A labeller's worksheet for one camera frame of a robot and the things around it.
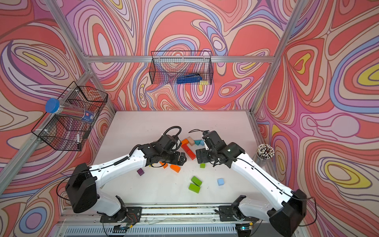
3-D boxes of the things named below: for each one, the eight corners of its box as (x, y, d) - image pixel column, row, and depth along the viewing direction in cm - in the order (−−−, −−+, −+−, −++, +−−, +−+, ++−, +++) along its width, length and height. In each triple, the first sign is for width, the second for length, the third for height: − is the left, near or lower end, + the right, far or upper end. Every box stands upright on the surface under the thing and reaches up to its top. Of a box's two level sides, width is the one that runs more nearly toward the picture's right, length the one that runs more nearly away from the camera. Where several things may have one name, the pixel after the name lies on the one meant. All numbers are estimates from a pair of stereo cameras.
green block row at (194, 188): (188, 189, 83) (188, 188, 81) (190, 183, 85) (190, 182, 84) (198, 194, 81) (199, 193, 80) (200, 188, 84) (201, 186, 82)
